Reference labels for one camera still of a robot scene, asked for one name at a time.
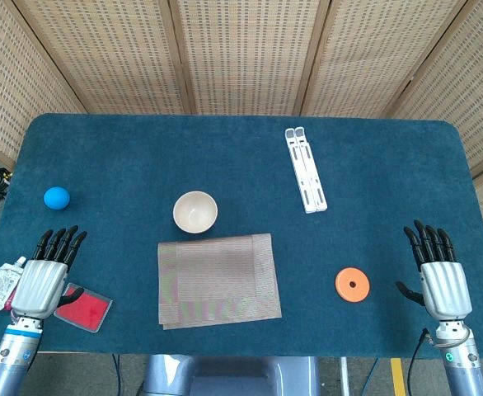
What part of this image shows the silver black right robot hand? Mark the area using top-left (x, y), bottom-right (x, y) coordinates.
top-left (395, 219), bottom-right (473, 322)

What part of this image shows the orange disc with hole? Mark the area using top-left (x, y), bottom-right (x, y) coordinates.
top-left (334, 266), bottom-right (372, 304)

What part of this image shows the blue ball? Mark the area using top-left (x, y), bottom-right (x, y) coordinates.
top-left (43, 186), bottom-right (71, 212)

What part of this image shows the woven bamboo folding screen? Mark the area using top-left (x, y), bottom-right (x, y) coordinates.
top-left (0, 0), bottom-right (483, 285)

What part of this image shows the blue carpet table cover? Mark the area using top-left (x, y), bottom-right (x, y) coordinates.
top-left (0, 113), bottom-right (483, 359)

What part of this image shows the beige woven placemat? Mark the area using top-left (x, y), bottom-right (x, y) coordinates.
top-left (157, 233), bottom-right (283, 331)

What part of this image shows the blue floor cable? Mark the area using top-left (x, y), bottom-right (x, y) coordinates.
top-left (111, 354), bottom-right (124, 396)
top-left (363, 357), bottom-right (381, 396)

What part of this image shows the blue-grey robot torso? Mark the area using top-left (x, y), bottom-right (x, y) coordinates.
top-left (136, 354), bottom-right (321, 396)

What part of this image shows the white folding stand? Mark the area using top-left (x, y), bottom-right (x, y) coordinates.
top-left (284, 125), bottom-right (329, 215)

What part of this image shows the red pad in clear case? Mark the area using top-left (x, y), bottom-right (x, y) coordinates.
top-left (53, 281), bottom-right (114, 333)

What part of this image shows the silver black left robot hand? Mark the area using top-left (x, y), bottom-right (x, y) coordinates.
top-left (10, 225), bottom-right (88, 321)

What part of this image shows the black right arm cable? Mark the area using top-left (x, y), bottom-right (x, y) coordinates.
top-left (407, 328), bottom-right (432, 396)

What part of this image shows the cream white bowl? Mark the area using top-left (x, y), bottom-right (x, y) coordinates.
top-left (172, 190), bottom-right (219, 234)

